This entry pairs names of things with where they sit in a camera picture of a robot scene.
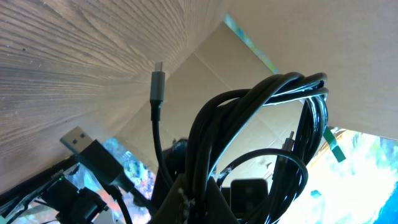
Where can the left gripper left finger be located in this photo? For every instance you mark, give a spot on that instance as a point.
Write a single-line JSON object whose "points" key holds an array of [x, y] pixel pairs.
{"points": [[176, 206]]}

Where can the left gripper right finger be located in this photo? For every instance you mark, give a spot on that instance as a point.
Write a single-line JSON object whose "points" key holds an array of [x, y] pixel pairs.
{"points": [[217, 209]]}

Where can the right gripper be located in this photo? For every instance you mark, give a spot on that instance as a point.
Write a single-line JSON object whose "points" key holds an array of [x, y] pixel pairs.
{"points": [[74, 206]]}

